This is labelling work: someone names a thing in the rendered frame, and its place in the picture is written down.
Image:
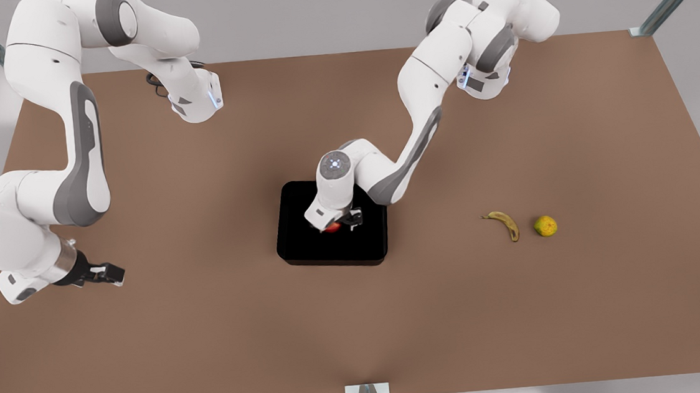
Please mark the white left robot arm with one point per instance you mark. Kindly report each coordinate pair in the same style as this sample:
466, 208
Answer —
428, 84

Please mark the yellow spotted banana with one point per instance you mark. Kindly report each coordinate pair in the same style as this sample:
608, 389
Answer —
507, 222

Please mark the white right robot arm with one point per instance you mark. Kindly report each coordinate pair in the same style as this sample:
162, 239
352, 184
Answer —
37, 115

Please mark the red apple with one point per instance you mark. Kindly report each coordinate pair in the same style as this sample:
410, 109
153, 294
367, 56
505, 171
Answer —
333, 226

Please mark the black square tray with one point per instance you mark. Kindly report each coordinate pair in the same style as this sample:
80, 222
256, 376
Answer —
303, 231

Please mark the yellow green round fruit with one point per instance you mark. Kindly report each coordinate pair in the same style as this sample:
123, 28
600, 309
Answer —
545, 226

